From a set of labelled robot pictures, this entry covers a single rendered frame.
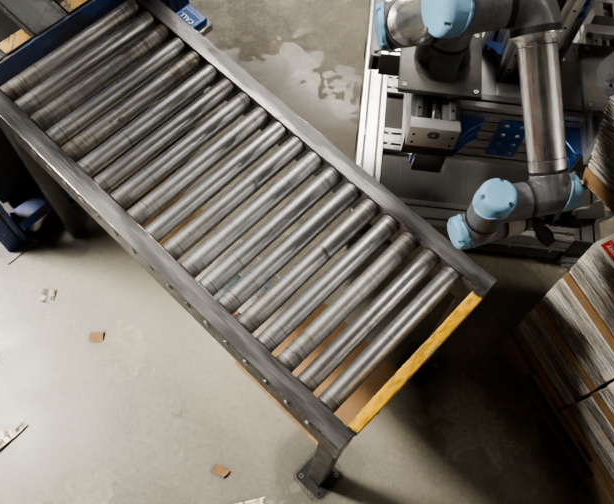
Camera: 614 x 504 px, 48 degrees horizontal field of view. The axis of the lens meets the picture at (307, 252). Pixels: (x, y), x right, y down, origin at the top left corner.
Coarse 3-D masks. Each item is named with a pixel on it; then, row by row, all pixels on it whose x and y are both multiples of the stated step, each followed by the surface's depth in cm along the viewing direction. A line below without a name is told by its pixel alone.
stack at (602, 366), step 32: (608, 256) 164; (608, 288) 168; (576, 320) 187; (608, 320) 174; (512, 352) 233; (544, 352) 213; (576, 352) 194; (608, 352) 179; (544, 384) 221; (576, 384) 203; (608, 384) 185; (544, 416) 229; (576, 416) 209; (608, 448) 200
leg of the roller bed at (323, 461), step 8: (320, 448) 162; (320, 456) 171; (328, 456) 161; (312, 464) 193; (320, 464) 181; (328, 464) 170; (312, 472) 205; (320, 472) 192; (328, 472) 196; (320, 480) 204
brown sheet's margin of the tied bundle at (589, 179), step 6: (588, 174) 152; (582, 180) 155; (588, 180) 153; (594, 180) 151; (588, 186) 154; (594, 186) 152; (600, 186) 149; (594, 192) 152; (600, 192) 150; (606, 192) 148; (600, 198) 151; (606, 198) 149; (612, 198) 147; (606, 204) 149; (612, 204) 147; (612, 210) 148
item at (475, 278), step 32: (192, 32) 190; (224, 64) 186; (256, 96) 182; (288, 128) 179; (352, 160) 175; (384, 192) 172; (416, 224) 168; (416, 256) 174; (448, 256) 165; (480, 288) 162
